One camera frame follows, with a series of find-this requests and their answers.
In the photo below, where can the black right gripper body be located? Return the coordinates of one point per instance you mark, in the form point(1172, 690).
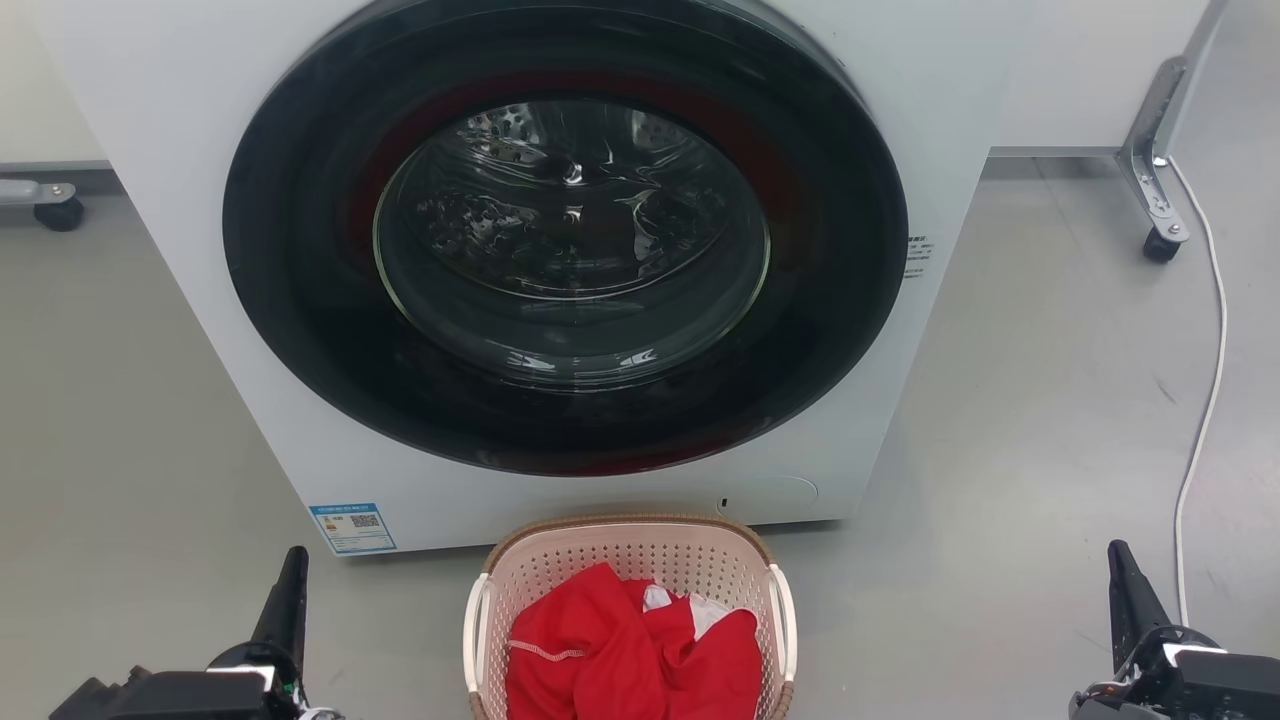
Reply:
point(1200, 685)

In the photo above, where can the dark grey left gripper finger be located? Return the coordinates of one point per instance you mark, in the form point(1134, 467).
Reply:
point(285, 610)

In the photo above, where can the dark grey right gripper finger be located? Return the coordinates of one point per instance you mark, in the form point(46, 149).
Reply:
point(1132, 610)

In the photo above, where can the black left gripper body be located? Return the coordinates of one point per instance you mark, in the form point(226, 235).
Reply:
point(190, 695)

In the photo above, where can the pink perforated laundry basket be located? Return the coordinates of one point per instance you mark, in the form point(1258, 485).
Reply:
point(600, 550)

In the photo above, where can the blue energy label sticker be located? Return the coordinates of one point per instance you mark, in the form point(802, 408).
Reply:
point(353, 529)

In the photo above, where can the round black washer door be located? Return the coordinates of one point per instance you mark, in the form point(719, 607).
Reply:
point(300, 300)

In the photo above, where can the red garment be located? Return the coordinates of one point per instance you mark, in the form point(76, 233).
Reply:
point(600, 655)

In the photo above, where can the black caster wheel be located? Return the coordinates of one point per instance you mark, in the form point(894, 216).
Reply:
point(58, 214)
point(1161, 246)

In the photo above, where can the white garment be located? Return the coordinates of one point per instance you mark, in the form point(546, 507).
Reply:
point(708, 612)

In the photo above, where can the white front-load washing machine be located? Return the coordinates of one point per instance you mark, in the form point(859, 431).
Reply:
point(150, 200)

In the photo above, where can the white partition with grey foot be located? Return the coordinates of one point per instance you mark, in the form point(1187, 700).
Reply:
point(40, 90)

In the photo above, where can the white partition with metal bracket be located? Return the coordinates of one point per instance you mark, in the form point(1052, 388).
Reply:
point(1080, 70)

